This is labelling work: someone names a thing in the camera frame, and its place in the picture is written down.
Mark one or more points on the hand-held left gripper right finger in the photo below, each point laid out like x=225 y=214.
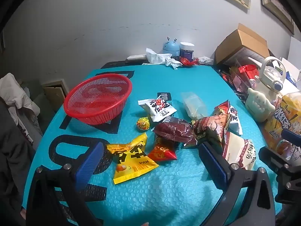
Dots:
x=211 y=162

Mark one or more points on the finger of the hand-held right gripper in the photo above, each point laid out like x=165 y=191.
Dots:
x=291 y=136
x=270 y=154

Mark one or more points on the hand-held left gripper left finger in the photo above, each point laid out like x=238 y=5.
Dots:
x=89 y=162

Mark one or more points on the large white snack packet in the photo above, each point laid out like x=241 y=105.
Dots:
x=239 y=148

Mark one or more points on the brown glossy snack packet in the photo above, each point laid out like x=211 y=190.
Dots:
x=209 y=127

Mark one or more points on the yellow snack packet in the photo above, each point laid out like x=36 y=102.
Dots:
x=131 y=162

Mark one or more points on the dark red snack packet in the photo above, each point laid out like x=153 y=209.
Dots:
x=174 y=129

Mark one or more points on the small red orange snack packet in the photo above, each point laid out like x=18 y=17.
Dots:
x=162 y=153

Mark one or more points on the clear plastic snack bag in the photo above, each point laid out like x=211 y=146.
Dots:
x=194 y=106

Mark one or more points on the red plastic mesh basket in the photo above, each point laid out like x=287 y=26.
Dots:
x=94 y=98

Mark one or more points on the yellow lollipop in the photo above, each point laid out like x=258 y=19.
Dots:
x=142 y=124

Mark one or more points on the large yellow snack bag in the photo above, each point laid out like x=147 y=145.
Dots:
x=287 y=113

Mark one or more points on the teal bubble mat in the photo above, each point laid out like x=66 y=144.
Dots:
x=178 y=193

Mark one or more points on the cream plush figure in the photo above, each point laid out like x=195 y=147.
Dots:
x=258 y=106

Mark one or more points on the white cardboard box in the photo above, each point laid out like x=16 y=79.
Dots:
x=291 y=70

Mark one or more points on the dark cloth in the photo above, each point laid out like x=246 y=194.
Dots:
x=11 y=157

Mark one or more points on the red gift packet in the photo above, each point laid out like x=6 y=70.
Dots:
x=248 y=70

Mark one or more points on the small red sachet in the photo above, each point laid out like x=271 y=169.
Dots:
x=227 y=78

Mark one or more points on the white cloth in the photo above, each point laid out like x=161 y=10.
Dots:
x=14 y=94

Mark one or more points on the crumpled grey paper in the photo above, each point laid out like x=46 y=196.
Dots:
x=204 y=60

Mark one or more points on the red candy wrapper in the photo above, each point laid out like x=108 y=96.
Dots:
x=185 y=62

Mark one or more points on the brown cardboard box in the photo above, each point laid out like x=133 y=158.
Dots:
x=247 y=40

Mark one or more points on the crumpled white tissue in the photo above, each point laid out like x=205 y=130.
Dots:
x=172 y=62

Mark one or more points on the dark blue jar white lid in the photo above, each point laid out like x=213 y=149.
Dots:
x=187 y=51

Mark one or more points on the flat white box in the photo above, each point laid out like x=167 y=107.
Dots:
x=136 y=57

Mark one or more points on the blue round antler device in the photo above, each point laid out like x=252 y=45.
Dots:
x=170 y=48

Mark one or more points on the gold framed picture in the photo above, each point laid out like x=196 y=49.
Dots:
x=270 y=0

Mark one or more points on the wooden wall hatch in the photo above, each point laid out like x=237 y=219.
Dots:
x=55 y=94

